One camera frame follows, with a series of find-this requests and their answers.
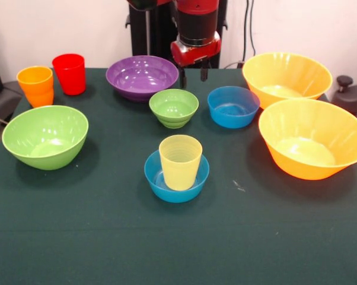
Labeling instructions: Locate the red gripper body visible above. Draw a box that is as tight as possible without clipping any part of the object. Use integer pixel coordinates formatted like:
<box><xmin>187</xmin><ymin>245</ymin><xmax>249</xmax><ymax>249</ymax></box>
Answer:
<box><xmin>170</xmin><ymin>31</ymin><xmax>222</xmax><ymax>68</ymax></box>

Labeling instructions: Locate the small green bowl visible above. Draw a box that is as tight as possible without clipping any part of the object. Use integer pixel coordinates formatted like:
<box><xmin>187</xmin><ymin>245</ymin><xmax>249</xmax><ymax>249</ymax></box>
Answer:
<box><xmin>148</xmin><ymin>88</ymin><xmax>200</xmax><ymax>129</ymax></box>

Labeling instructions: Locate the yellow cup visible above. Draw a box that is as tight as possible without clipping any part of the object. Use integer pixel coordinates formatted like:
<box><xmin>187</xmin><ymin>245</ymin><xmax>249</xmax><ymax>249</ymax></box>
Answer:
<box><xmin>158</xmin><ymin>134</ymin><xmax>203</xmax><ymax>191</ymax></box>

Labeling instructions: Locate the blue bowl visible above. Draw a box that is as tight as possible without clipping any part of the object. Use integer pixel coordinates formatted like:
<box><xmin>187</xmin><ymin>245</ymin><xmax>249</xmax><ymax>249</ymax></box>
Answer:
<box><xmin>144</xmin><ymin>149</ymin><xmax>211</xmax><ymax>204</ymax></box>
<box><xmin>207</xmin><ymin>85</ymin><xmax>261</xmax><ymax>129</ymax></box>

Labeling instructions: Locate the purple bowl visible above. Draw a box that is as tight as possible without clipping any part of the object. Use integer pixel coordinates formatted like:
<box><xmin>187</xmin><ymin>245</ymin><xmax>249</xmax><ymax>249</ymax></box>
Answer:
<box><xmin>105</xmin><ymin>55</ymin><xmax>180</xmax><ymax>103</ymax></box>

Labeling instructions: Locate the large orange bowl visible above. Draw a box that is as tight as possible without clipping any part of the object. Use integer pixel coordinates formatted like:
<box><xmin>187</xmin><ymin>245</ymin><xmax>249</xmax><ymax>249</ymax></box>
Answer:
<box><xmin>242</xmin><ymin>52</ymin><xmax>333</xmax><ymax>110</ymax></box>
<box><xmin>258</xmin><ymin>99</ymin><xmax>357</xmax><ymax>181</ymax></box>

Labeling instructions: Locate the red cup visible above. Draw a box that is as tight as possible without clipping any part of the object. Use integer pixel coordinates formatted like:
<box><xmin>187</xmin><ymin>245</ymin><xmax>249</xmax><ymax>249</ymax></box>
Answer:
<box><xmin>52</xmin><ymin>53</ymin><xmax>86</xmax><ymax>96</ymax></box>

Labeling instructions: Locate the orange cup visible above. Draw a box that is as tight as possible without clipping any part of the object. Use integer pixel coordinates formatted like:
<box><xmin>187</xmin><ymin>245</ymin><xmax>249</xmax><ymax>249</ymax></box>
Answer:
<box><xmin>16</xmin><ymin>65</ymin><xmax>55</xmax><ymax>108</ymax></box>

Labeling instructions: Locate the large green bowl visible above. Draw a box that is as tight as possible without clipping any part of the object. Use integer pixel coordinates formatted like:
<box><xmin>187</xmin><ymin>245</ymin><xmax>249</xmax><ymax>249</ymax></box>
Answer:
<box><xmin>1</xmin><ymin>104</ymin><xmax>90</xmax><ymax>171</ymax></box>

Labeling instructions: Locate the dark green table cloth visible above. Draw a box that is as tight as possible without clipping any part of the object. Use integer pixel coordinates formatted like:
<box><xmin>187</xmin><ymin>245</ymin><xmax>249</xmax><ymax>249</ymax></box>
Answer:
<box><xmin>0</xmin><ymin>67</ymin><xmax>357</xmax><ymax>285</ymax></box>

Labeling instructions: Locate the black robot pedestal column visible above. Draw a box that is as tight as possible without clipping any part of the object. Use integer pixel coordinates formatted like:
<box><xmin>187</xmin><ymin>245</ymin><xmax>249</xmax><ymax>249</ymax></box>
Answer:
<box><xmin>125</xmin><ymin>0</ymin><xmax>228</xmax><ymax>69</ymax></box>

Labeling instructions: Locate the black wall cable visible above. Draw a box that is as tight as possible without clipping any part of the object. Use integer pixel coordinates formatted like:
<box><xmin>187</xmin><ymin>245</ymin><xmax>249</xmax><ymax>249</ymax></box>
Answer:
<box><xmin>245</xmin><ymin>0</ymin><xmax>256</xmax><ymax>57</ymax></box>

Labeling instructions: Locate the black pedestal foot with knob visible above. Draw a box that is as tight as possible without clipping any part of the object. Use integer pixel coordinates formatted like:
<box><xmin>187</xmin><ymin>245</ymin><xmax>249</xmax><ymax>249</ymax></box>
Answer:
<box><xmin>332</xmin><ymin>75</ymin><xmax>357</xmax><ymax>118</ymax></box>

